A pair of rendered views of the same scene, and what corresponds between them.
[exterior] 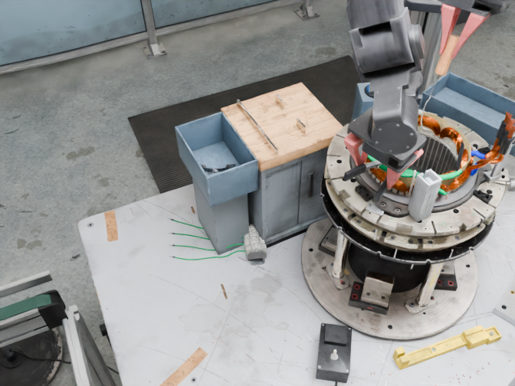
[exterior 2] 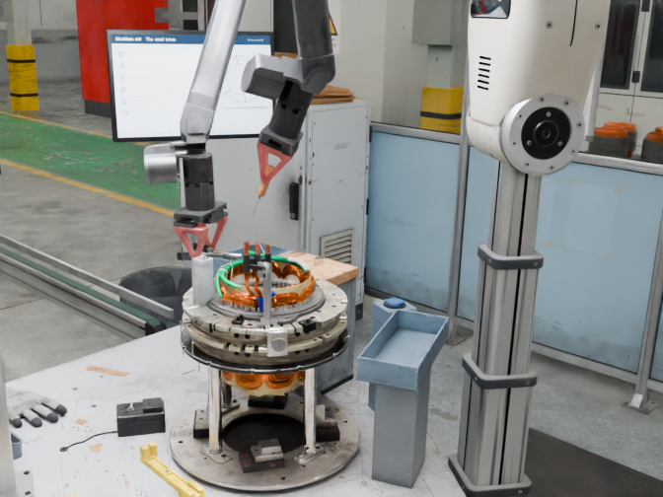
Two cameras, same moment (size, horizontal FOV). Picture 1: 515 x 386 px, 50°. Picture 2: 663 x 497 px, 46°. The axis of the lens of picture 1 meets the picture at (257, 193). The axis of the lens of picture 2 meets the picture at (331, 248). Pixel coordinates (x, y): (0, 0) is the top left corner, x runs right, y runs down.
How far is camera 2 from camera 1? 1.65 m
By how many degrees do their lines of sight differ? 61
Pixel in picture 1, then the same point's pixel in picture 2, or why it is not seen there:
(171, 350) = (124, 364)
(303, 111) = (318, 271)
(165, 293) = (175, 351)
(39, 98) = not seen: hidden behind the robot
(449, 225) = (195, 313)
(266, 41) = not seen: outside the picture
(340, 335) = (151, 404)
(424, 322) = (194, 459)
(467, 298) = (237, 480)
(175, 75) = (623, 431)
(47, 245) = not seen: hidden behind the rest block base
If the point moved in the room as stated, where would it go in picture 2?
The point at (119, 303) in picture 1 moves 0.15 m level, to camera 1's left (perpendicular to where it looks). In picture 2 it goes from (158, 339) to (146, 319)
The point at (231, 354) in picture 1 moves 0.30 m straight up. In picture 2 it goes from (129, 386) to (122, 264)
